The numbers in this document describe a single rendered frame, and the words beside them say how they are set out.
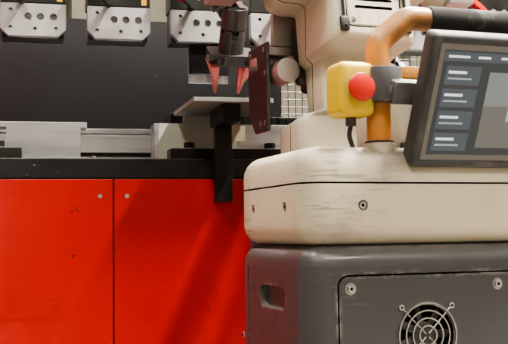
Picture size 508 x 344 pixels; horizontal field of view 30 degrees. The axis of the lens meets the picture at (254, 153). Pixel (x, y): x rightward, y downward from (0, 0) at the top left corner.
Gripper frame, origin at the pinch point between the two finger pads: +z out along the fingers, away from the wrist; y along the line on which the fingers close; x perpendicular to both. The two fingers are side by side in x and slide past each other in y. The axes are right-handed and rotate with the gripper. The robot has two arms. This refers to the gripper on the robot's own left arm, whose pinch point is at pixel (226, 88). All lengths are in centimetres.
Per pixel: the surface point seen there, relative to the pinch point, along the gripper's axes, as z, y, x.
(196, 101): -0.8, 8.7, 10.3
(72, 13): 277, -19, -982
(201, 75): 3.4, 2.5, -18.0
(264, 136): 15.4, -13.0, -8.3
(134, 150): 30.0, 16.3, -30.4
